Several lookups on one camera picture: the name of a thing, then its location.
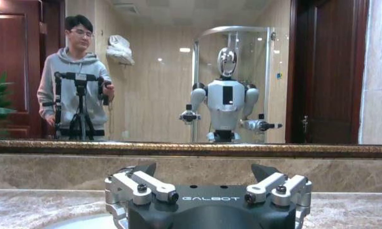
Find curved glass shower enclosure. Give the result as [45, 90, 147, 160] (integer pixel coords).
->
[192, 26, 276, 144]

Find person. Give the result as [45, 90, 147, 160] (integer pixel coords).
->
[37, 14, 116, 141]

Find white folded towels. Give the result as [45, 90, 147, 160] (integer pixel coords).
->
[105, 35, 136, 65]

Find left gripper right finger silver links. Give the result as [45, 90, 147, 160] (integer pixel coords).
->
[246, 163, 314, 224]

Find ceiling vent grille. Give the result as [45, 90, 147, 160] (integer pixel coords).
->
[111, 0, 139, 14]

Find gold framed wall mirror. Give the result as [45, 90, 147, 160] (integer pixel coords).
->
[0, 0, 382, 159]

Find dark brown wooden door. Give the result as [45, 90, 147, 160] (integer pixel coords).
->
[288, 0, 370, 145]

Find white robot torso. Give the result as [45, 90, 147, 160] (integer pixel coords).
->
[204, 79, 247, 143]

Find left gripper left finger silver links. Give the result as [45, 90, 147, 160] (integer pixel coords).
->
[104, 162, 179, 223]

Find white sink basin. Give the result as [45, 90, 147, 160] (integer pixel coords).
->
[44, 213, 128, 229]

